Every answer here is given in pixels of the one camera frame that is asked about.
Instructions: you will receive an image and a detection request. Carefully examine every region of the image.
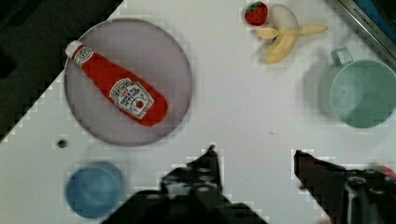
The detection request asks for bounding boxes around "plush red strawberry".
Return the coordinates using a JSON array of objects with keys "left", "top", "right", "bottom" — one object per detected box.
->
[
  {"left": 375, "top": 165, "right": 396, "bottom": 178},
  {"left": 244, "top": 1, "right": 268, "bottom": 26}
]

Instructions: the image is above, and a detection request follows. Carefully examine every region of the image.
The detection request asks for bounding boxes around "silver toaster oven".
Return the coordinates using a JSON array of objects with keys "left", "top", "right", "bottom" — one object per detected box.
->
[{"left": 335, "top": 0, "right": 396, "bottom": 65}]

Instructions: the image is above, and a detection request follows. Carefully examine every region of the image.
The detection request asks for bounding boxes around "mint green mug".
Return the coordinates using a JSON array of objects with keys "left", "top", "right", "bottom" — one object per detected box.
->
[{"left": 318, "top": 47, "right": 396, "bottom": 129}]

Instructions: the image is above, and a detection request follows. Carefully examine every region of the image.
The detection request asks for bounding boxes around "small blue bowl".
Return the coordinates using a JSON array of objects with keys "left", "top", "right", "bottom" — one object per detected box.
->
[{"left": 65, "top": 161, "right": 125, "bottom": 219}]

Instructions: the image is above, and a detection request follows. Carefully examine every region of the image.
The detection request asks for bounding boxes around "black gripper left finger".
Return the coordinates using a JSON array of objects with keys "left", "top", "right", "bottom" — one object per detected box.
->
[{"left": 101, "top": 147, "right": 268, "bottom": 224}]

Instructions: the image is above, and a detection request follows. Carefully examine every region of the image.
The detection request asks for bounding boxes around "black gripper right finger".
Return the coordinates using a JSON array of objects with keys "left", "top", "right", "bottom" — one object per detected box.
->
[{"left": 293, "top": 150, "right": 396, "bottom": 224}]

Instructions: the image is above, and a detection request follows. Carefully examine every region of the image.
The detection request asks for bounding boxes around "plush red ketchup bottle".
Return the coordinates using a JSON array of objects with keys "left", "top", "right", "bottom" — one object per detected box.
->
[{"left": 65, "top": 41, "right": 168, "bottom": 127}]

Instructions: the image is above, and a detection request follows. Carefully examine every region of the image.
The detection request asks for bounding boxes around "grey round plate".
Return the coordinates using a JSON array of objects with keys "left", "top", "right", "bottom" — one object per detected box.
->
[{"left": 64, "top": 19, "right": 193, "bottom": 147}]

